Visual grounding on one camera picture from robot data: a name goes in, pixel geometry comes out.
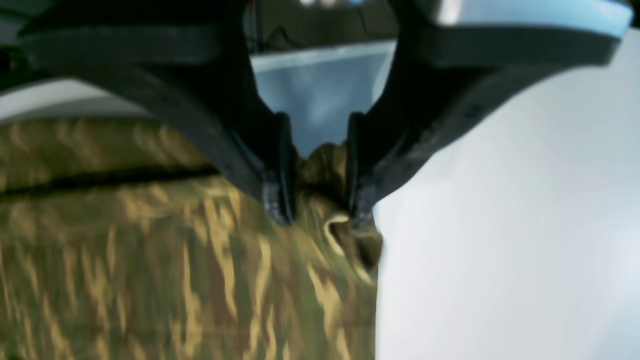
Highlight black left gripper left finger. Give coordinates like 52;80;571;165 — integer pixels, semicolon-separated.
1;0;295;225

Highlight camouflage T-shirt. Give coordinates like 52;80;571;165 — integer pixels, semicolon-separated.
0;118;383;360

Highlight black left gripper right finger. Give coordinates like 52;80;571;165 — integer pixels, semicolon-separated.
346;0;634;226

